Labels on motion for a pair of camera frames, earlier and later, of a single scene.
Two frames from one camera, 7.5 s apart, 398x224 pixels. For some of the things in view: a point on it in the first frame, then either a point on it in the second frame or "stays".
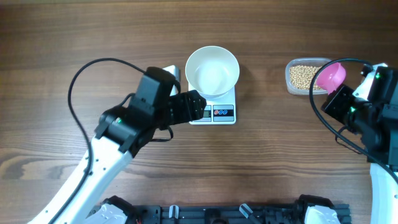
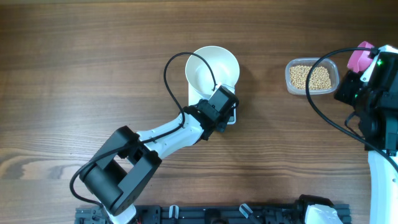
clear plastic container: x=299 y=73 stays
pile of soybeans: x=301 y=77 stays
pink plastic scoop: x=331 y=76 -> x=359 y=60
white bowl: x=212 y=70 stays
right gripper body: x=339 y=105 -> x=349 y=89
